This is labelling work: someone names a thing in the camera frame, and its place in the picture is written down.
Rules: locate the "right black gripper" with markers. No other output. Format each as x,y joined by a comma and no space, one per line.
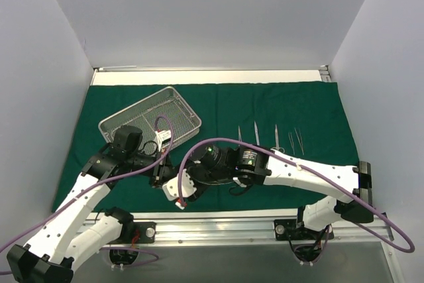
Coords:
191,170

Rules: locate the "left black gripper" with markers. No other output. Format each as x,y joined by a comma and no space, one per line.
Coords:
158,170

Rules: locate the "wire mesh instrument tray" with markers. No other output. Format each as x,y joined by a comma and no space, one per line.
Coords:
143,113

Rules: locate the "steel needle holder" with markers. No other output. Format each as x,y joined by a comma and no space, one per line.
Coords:
256,132

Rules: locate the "steel surgical scissors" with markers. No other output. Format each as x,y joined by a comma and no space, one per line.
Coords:
277,145

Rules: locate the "steel tweezers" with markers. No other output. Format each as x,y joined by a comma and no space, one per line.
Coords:
299,139
291,140

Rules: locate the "green surgical drape cloth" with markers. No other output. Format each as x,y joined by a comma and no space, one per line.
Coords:
313,107

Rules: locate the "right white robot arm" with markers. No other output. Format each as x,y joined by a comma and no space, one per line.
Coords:
347,190

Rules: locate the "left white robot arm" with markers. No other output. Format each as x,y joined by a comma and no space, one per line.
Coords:
57,250

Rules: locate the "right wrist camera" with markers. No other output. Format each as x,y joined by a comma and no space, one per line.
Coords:
173,188

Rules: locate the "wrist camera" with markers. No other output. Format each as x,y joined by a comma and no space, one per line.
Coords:
162,137
173,188

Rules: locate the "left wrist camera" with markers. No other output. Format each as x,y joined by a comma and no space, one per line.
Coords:
162,137

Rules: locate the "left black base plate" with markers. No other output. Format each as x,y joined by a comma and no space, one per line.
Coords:
141,232

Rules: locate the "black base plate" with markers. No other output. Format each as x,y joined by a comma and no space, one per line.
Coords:
141,232
285,229

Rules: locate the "front aluminium rail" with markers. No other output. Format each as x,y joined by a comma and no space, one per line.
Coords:
240,228

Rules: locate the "aluminium rail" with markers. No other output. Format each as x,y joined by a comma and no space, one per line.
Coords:
240,228
359,208

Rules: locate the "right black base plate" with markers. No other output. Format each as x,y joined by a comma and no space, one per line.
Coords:
285,229

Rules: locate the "right aluminium rail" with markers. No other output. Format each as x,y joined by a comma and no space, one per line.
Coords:
359,208

